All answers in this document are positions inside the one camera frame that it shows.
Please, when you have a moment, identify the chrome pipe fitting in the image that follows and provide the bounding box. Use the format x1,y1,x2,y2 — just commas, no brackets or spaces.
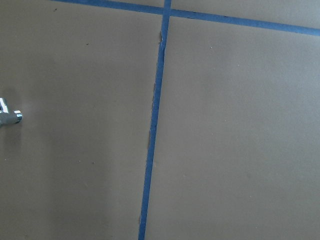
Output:
0,97,23,127

